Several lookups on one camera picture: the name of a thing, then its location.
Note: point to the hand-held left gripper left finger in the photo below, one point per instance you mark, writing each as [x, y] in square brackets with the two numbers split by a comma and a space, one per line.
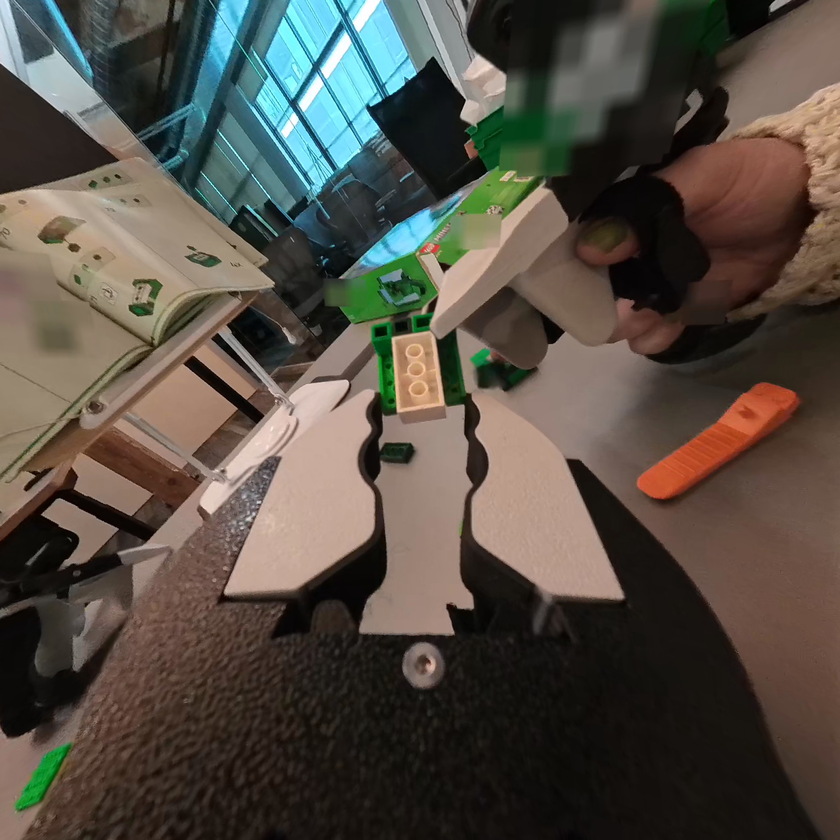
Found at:
[308, 518]

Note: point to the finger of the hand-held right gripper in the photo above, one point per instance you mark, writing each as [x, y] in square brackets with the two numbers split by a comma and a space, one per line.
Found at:
[499, 262]
[571, 302]

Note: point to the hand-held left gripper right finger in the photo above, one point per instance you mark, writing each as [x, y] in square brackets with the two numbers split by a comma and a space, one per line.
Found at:
[544, 525]

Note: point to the dark green lego brick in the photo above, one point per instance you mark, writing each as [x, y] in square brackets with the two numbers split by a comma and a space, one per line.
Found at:
[499, 374]

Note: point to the green and white lego assembly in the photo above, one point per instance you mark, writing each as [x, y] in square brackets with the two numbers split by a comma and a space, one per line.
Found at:
[417, 374]

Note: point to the person's right forearm knit sleeve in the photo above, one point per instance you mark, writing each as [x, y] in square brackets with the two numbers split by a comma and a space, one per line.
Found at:
[823, 197]

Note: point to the green lego box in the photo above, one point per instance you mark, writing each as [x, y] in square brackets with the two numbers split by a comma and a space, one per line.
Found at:
[420, 256]

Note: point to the small dark green lego plate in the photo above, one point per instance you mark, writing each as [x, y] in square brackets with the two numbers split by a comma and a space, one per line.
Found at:
[397, 453]

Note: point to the orange lego brick separator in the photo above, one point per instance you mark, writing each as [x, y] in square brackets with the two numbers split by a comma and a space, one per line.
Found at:
[715, 446]

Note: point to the lego instruction booklet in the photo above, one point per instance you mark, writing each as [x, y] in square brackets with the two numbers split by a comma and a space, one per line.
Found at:
[98, 262]

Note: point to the flat bright green lego plate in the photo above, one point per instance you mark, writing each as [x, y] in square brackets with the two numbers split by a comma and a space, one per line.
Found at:
[43, 778]

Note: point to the person's right hand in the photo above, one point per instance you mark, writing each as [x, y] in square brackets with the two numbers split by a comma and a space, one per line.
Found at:
[748, 216]

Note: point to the white acrylic book stand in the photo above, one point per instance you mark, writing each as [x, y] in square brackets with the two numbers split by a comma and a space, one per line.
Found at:
[275, 426]

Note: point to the wooden side desk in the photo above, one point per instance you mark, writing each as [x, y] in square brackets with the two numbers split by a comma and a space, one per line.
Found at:
[98, 472]

